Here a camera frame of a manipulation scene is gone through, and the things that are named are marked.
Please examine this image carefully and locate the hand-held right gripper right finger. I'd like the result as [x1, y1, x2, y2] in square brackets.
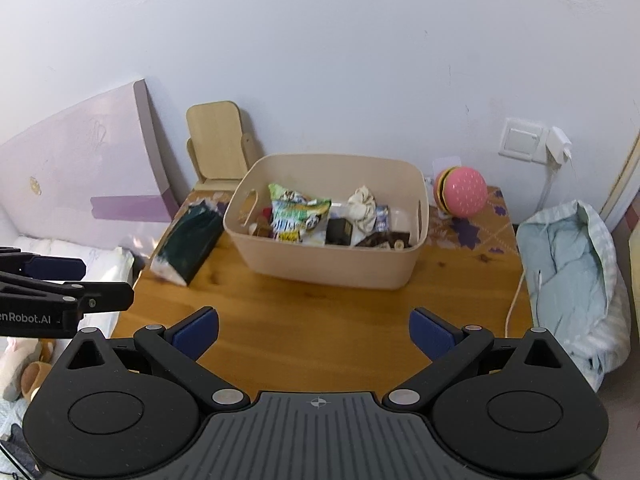
[382, 307, 576, 410]

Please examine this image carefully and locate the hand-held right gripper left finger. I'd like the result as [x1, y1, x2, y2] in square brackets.
[59, 307, 251, 411]

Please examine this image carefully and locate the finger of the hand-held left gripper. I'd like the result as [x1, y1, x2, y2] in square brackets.
[0, 270, 135, 314]
[0, 246, 87, 282]

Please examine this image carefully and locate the beige plastic storage bin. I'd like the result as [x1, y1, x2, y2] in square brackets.
[222, 154, 431, 291]

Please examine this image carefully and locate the black box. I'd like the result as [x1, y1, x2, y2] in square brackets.
[326, 217, 354, 247]

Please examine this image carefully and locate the white cloth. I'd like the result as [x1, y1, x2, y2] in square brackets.
[347, 186, 379, 235]

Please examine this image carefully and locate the white pillow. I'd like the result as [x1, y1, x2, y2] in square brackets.
[0, 234, 137, 341]

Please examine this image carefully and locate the plush toy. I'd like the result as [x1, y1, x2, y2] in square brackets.
[0, 337, 56, 402]

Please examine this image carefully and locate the dark green tissue pack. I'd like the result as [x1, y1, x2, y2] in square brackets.
[150, 200, 226, 287]

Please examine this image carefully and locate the dark brown snack packet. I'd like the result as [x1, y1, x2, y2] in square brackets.
[354, 231, 412, 251]

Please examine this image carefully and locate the wooden desk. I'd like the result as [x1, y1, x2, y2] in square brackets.
[111, 186, 532, 397]

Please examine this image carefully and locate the purple board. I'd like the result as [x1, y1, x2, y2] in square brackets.
[0, 79, 180, 251]

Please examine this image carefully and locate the pink burger toy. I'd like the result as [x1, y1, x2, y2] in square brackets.
[433, 165, 488, 219]

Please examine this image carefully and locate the light blue blanket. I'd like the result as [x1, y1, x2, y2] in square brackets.
[515, 200, 632, 391]

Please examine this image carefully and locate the wooden stand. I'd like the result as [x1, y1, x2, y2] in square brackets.
[186, 101, 265, 193]

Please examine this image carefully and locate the white charger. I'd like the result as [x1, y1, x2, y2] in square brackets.
[545, 126, 575, 167]

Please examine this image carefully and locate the white cable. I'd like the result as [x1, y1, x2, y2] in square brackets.
[504, 152, 576, 339]

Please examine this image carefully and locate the white wall switch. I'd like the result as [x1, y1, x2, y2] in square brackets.
[498, 117, 545, 163]

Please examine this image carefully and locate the cream door frame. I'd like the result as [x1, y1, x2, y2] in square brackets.
[600, 132, 640, 221]

